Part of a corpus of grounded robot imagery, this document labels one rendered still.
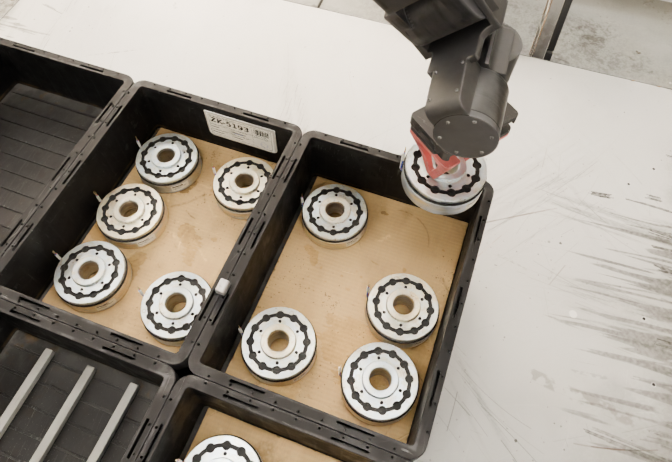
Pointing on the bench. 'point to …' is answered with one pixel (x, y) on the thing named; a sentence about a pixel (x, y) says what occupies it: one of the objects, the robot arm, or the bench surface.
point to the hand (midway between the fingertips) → (448, 162)
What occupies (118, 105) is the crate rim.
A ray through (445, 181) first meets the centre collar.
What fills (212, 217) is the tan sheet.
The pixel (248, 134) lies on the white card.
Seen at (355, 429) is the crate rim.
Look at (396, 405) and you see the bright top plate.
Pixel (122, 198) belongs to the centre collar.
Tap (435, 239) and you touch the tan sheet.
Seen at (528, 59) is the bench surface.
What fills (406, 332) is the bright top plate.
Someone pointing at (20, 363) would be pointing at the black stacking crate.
